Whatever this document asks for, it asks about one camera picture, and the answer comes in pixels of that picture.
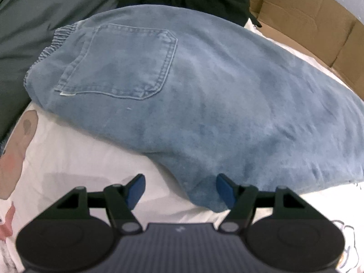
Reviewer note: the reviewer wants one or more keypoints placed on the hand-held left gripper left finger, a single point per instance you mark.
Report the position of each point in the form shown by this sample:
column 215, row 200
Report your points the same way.
column 136, row 189

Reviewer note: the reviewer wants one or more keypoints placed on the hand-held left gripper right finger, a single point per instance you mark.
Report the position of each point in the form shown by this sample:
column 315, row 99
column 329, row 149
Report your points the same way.
column 226, row 190

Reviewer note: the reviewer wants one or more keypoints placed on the blue denim pants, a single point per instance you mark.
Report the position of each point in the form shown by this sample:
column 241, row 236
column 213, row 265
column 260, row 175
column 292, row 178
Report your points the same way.
column 199, row 91

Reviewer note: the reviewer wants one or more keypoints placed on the white printed bed sheet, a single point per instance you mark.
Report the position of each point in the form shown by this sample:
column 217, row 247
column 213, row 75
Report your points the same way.
column 71, row 153

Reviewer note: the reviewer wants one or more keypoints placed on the dark grey-green duvet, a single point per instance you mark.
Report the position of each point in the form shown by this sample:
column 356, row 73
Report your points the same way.
column 28, row 34

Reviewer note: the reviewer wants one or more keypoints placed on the large brown cardboard box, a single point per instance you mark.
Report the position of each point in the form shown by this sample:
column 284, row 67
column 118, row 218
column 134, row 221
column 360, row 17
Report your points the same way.
column 298, row 11

